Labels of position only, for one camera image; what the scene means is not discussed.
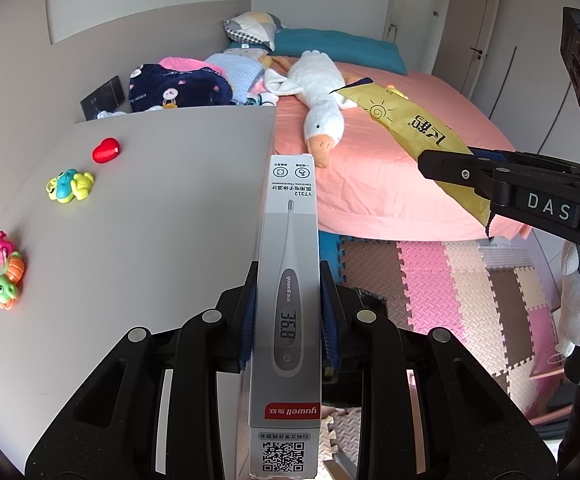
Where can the checkered pillow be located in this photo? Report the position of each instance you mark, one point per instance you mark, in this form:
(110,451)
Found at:
(252,30)

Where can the yellow snack packet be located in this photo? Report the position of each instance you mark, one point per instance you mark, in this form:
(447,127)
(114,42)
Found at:
(410,120)

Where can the white door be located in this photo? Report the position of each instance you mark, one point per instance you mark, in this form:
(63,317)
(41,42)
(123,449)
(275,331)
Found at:
(462,20)

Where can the white goose plush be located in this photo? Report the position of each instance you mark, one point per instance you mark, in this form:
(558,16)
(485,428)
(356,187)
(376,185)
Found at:
(320,90)

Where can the yellow blue plastic toy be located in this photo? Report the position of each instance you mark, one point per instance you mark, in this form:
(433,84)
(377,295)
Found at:
(67,187)

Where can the navy printed blanket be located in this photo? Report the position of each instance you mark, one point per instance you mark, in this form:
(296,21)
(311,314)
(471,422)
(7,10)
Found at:
(184,87)

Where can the green orange seahorse toy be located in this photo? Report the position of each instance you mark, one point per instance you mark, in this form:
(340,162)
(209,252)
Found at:
(5,285)

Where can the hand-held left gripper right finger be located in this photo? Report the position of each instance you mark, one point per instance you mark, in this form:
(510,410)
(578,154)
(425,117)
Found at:
(327,310)

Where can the pink cloth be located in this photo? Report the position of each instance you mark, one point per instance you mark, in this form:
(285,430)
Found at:
(182,62)

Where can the bed with pink sheet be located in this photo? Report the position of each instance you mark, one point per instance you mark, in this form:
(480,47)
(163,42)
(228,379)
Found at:
(370,185)

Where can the pink beige foam floor mats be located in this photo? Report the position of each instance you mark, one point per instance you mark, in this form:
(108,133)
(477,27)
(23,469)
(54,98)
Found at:
(445,285)

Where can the grey white thermometer box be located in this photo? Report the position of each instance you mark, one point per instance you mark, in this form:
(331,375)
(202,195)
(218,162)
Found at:
(285,240)

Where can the light blue quilted blanket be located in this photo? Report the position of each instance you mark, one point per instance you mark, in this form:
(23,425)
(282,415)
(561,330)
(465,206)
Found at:
(235,70)

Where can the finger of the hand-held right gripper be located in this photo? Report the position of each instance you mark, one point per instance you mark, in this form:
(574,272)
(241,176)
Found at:
(450,170)
(490,153)

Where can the red heart toy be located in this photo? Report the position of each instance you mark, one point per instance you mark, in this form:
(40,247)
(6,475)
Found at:
(105,151)

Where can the black wall panel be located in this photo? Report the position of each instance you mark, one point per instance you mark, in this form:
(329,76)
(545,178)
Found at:
(102,100)

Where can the teal pillow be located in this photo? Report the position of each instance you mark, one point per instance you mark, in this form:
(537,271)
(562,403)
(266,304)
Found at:
(340,45)

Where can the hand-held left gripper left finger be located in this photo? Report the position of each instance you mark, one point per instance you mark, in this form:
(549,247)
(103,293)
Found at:
(247,310)

